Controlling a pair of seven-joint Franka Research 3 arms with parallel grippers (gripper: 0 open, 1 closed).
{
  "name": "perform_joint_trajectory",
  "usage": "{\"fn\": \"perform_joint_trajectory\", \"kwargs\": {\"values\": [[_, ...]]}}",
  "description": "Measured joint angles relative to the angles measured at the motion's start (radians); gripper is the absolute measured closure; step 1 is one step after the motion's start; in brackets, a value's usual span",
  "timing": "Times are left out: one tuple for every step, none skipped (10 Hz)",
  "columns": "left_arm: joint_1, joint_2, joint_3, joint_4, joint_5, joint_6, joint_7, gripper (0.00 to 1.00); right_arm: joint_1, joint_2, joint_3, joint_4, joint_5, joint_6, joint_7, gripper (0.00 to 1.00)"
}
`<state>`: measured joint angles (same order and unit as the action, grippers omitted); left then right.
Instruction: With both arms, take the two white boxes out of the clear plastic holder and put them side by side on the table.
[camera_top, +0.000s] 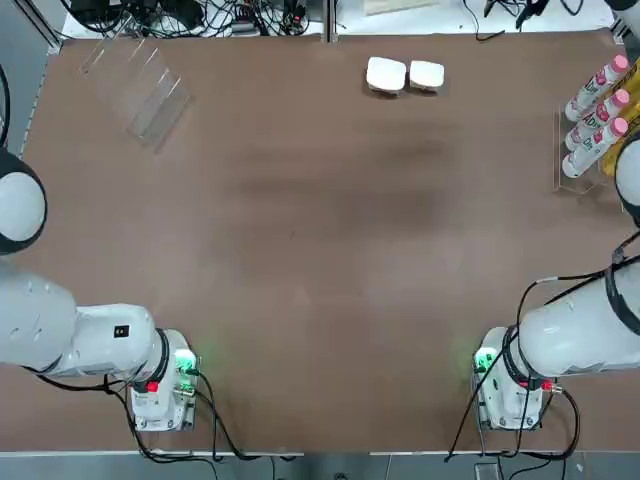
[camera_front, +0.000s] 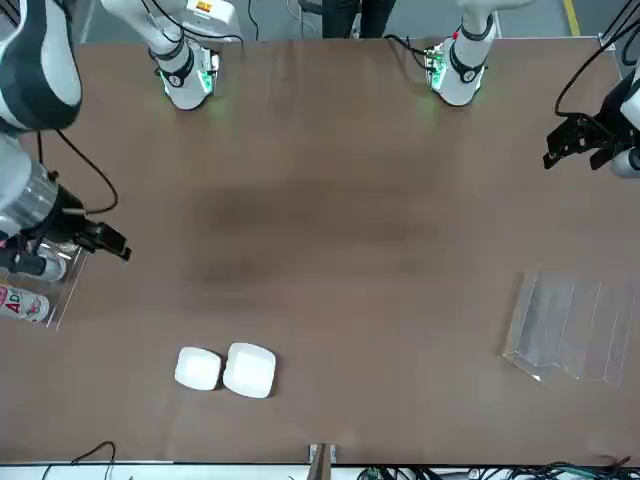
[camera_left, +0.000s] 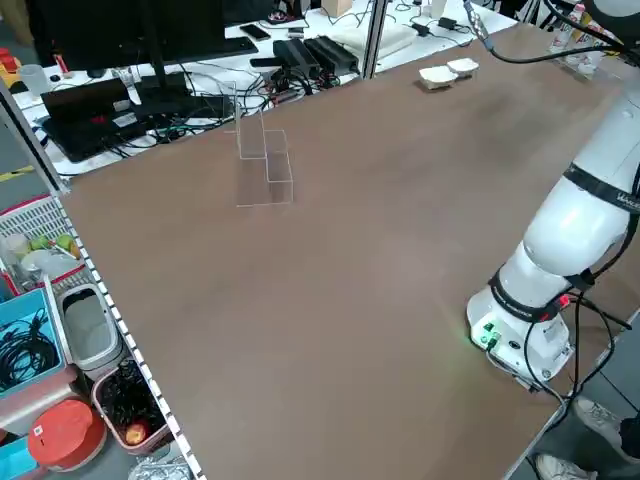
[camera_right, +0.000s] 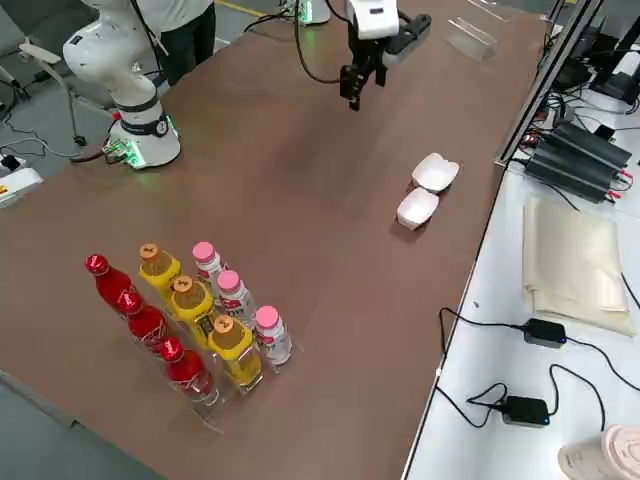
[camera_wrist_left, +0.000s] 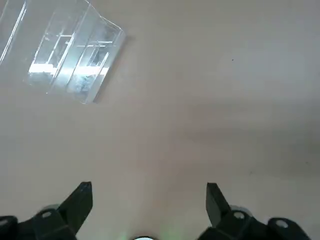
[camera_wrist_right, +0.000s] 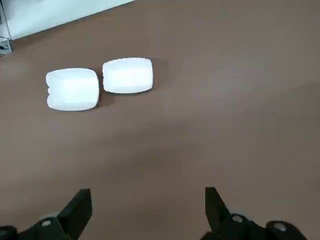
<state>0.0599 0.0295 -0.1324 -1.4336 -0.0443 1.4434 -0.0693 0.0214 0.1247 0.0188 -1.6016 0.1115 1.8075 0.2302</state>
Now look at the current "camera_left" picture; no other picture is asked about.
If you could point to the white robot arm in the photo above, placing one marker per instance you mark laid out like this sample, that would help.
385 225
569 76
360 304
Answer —
575 225

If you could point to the clear plastic stepped holder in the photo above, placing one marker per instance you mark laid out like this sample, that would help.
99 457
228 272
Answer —
270 165

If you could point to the black power brick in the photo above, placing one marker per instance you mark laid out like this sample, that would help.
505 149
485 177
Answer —
332 52
296 54

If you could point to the pale flat board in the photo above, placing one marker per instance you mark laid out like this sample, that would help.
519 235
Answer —
400 37

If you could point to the black smartphone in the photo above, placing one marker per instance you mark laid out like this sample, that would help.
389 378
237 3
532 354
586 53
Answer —
255 31

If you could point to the white desk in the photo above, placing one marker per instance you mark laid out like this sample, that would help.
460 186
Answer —
450 37

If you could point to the white grey bin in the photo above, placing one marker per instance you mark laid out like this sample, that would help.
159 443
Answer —
90 330

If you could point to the small black adapter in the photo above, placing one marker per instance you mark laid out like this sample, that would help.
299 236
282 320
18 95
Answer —
448 23

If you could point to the pink plastic bin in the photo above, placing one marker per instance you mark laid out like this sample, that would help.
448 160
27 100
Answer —
155 435

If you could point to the black laptop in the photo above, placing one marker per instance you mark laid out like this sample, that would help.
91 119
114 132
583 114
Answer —
85 120

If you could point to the red apple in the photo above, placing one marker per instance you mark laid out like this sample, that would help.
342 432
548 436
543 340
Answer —
136 433

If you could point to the silver foil bag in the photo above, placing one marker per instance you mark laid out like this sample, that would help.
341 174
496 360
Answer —
160 470

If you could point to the blue plastic bin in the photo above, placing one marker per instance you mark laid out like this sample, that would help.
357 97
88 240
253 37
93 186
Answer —
45 310

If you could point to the white lattice basket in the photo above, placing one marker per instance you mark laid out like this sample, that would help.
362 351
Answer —
35 220

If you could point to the black monitor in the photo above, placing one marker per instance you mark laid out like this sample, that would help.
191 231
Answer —
125 30

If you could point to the clear acrylic bottle shelf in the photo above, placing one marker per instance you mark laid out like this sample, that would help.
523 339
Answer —
580 62

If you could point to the red round lid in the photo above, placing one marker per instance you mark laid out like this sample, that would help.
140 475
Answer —
65 435

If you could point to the translucent plastic cup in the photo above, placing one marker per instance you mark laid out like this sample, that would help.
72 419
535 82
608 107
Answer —
31 80

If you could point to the person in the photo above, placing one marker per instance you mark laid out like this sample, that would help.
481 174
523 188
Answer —
600 425

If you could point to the red toy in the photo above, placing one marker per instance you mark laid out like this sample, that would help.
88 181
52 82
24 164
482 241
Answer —
9 67

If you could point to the aluminium post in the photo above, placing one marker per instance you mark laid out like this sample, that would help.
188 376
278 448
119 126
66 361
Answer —
374 35

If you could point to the perforated metal rail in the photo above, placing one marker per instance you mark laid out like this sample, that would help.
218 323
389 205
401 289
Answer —
135 350

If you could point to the aluminium frame rail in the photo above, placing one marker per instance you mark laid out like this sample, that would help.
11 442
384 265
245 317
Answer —
30 135

